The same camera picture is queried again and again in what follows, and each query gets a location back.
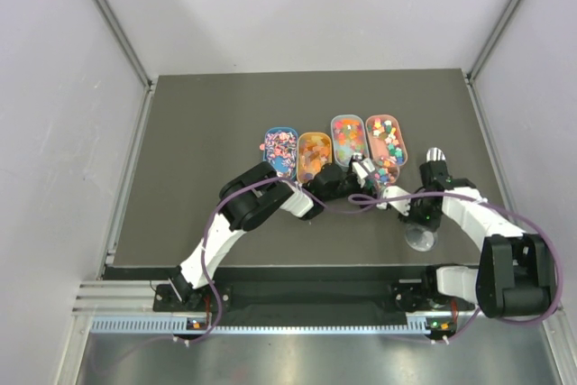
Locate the blue tray of lollipops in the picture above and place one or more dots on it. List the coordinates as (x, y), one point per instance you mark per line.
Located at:
(281, 150)

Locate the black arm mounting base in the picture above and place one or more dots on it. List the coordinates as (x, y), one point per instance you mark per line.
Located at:
(235, 295)

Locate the clear plastic jar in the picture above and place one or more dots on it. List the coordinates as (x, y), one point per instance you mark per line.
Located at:
(386, 173)

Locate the grey slotted cable duct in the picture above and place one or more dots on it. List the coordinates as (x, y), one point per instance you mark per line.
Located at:
(185, 325)

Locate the clear round jar lid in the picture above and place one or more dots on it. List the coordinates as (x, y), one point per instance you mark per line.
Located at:
(420, 239)

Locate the yellow tray of popsicle candies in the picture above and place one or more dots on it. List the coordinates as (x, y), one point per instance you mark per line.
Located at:
(315, 150)

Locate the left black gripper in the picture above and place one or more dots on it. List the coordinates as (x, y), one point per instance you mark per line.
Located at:
(352, 176)

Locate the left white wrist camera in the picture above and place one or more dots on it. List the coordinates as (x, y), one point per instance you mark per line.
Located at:
(364, 170)

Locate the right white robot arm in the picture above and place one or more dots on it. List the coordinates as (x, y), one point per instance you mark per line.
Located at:
(516, 275)

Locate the pink tray of star candies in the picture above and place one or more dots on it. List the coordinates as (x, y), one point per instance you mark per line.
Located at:
(385, 140)

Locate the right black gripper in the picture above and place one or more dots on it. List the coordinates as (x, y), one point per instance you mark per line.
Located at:
(412, 219)

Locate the light blue tray of gummies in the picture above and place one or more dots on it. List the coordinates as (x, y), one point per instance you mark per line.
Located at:
(348, 137)

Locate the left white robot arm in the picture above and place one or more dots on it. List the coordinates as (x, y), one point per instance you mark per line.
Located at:
(249, 200)

